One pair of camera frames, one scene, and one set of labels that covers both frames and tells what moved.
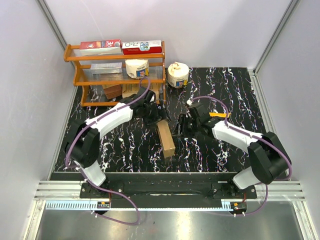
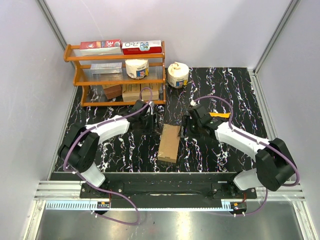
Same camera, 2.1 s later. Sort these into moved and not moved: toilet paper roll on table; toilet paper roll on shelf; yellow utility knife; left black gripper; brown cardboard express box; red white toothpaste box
Moved: brown cardboard express box; left black gripper
Not moved: toilet paper roll on table; toilet paper roll on shelf; red white toothpaste box; yellow utility knife
